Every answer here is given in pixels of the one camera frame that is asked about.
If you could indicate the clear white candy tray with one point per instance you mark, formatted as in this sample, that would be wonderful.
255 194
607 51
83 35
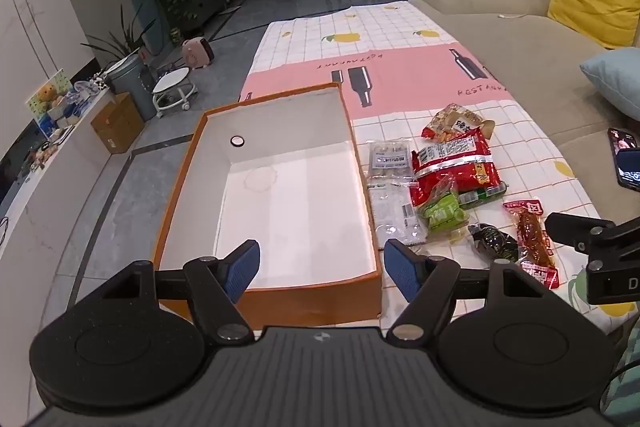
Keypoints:
390 159

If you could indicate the green photo card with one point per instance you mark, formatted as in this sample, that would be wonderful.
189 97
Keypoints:
45 92

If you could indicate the yellow red snack bag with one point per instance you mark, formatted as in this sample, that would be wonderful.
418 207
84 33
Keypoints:
450 122

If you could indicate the clear plastic packet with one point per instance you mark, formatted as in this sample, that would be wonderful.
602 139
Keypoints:
395 212

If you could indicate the white rolling stool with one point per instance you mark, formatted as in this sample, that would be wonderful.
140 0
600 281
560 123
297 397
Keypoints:
172 82

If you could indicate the striped green clothing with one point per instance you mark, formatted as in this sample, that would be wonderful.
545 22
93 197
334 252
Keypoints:
627 372

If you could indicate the pile of blue packages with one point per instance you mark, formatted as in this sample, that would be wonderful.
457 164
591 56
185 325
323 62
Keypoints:
75 104

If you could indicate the brown cardboard carton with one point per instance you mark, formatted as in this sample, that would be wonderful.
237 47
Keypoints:
117 124

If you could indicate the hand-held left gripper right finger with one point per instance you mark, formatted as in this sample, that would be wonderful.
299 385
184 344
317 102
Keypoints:
404 269

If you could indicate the long-leaf potted plant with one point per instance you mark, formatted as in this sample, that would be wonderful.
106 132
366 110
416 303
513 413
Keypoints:
125 39

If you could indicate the red meat snack packet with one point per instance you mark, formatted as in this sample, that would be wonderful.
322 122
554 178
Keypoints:
532 237

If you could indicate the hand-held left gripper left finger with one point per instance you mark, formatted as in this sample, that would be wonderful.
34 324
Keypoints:
242 269

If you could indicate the green sausage stick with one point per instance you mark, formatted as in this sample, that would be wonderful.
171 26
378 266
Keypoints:
480 196

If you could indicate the black television screen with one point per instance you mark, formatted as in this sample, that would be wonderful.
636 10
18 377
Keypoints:
15 162

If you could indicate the white low cabinet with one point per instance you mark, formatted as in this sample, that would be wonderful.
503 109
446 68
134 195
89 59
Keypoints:
50 217

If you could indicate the orange cardboard box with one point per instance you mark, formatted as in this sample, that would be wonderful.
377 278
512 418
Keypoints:
300 207

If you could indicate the black smartphone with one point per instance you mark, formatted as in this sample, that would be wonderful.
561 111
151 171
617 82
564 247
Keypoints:
627 162

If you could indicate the printed checked tablecloth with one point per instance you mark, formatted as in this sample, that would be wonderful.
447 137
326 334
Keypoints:
400 57

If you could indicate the red silver snack bag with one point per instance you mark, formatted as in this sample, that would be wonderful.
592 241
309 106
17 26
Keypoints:
455 162

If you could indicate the pink heater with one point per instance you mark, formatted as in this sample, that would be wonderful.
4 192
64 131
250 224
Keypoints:
197 53

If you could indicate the light blue pillow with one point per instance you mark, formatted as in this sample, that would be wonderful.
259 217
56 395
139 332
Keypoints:
617 77

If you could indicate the beige sofa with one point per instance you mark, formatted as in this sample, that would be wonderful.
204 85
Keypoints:
525 57

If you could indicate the dark round snack packet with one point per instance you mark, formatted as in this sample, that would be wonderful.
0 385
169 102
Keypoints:
492 239

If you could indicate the grey bin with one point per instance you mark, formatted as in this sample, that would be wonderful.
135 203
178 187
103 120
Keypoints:
130 87

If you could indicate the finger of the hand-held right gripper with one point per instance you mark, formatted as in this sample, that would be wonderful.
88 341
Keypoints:
575 229

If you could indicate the green snack packet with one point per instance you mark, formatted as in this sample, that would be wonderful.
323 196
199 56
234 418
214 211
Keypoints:
442 214

